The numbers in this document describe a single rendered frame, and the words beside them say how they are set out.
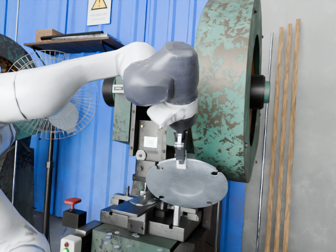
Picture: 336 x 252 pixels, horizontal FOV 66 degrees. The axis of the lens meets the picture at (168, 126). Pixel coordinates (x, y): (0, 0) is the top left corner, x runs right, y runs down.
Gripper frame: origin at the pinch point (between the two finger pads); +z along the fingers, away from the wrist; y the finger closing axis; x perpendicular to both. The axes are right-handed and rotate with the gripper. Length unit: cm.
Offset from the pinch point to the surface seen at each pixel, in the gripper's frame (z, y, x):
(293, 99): 65, 119, -75
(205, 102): -10.2, 16.8, -6.3
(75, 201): 46, 6, 52
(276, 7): 21, 190, -62
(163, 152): 27.8, 25.2, 11.2
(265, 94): 5, 43, -32
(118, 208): 37.2, 0.0, 27.7
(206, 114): -6.7, 14.7, -7.1
